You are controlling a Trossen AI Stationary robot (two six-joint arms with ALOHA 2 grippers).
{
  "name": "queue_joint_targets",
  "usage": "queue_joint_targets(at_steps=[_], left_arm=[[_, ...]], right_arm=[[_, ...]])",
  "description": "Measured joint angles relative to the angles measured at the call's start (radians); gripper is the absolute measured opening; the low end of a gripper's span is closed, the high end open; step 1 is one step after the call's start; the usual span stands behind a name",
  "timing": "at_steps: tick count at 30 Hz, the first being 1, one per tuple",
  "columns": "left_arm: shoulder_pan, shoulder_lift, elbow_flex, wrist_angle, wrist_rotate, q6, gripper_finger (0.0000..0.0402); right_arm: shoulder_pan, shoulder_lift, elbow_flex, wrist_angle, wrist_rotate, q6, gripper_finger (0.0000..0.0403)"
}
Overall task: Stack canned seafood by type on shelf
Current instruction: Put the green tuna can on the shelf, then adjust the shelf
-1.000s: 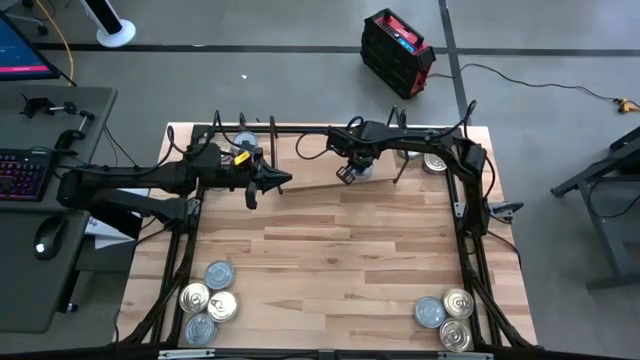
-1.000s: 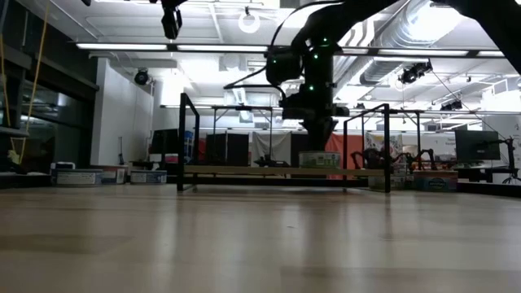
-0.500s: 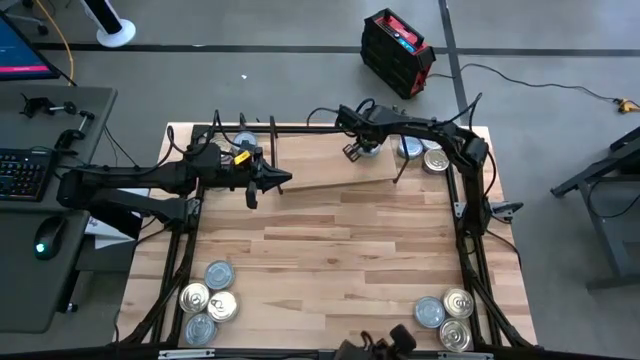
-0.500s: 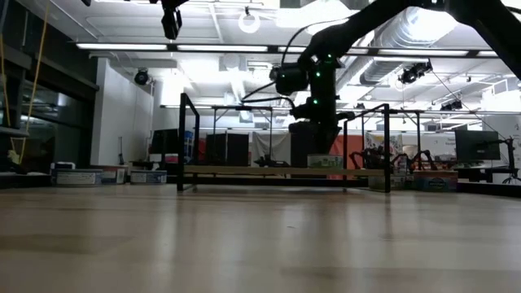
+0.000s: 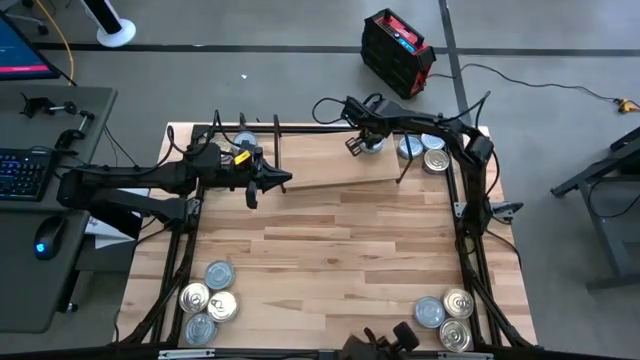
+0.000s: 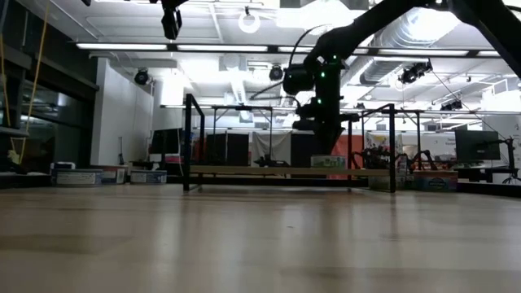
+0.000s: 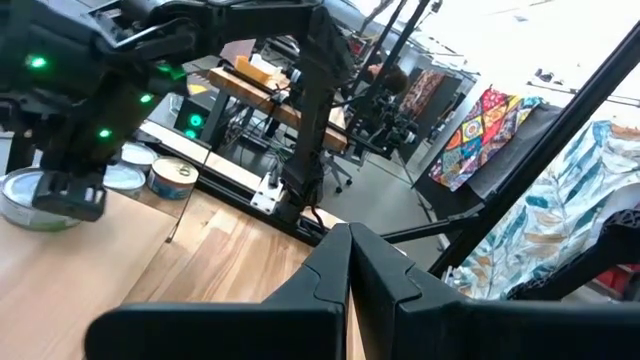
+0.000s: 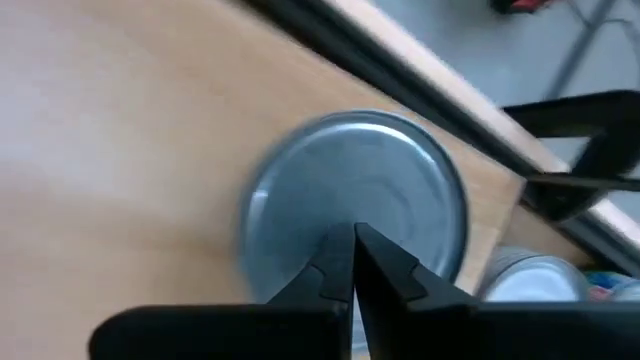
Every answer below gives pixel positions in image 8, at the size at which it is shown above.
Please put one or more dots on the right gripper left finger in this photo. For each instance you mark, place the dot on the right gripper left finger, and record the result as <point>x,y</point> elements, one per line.
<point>300,330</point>

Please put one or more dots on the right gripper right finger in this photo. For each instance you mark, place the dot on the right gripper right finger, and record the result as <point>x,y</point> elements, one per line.
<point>425,330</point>

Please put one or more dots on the silver lid can green label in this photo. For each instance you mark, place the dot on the silver lid can green label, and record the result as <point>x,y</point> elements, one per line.
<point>530,277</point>
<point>360,170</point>

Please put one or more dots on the gold lid can colourful label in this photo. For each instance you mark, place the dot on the gold lid can colourful label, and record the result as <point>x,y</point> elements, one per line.
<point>612,287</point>

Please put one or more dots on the wooden shelf black metal legs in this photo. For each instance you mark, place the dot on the wooden shelf black metal legs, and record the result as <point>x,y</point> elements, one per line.
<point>125,150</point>

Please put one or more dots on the red black tool case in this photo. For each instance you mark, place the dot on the red black tool case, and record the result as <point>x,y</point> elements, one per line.
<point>520,4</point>

